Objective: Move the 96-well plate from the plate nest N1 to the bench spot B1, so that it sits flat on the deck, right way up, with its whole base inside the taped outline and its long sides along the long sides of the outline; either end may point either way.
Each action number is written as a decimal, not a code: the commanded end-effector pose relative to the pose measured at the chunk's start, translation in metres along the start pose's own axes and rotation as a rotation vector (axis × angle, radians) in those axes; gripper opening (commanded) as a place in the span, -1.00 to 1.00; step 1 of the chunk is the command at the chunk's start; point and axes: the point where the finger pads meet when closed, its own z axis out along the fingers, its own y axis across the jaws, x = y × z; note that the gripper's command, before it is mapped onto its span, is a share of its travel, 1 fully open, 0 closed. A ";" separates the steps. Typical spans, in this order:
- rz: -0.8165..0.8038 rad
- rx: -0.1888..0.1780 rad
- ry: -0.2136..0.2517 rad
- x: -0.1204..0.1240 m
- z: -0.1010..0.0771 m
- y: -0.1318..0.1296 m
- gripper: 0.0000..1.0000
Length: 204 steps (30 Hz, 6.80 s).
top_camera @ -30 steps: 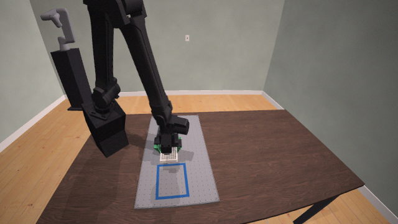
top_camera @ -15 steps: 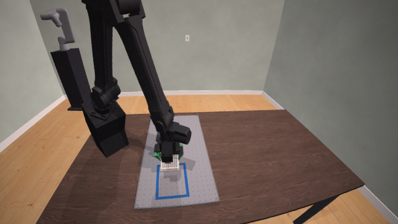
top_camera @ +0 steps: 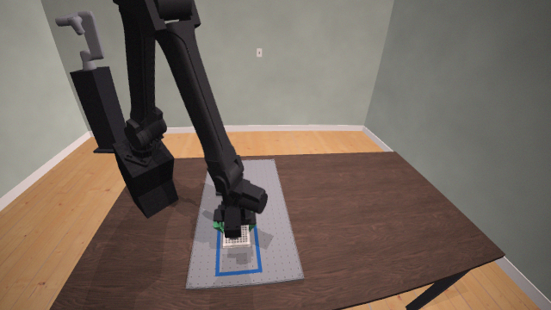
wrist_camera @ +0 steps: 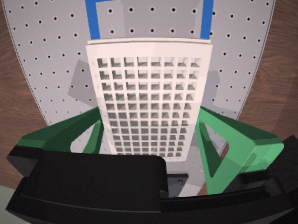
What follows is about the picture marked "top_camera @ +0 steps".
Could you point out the blue tape outline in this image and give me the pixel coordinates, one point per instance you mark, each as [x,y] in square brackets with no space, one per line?
[231,273]

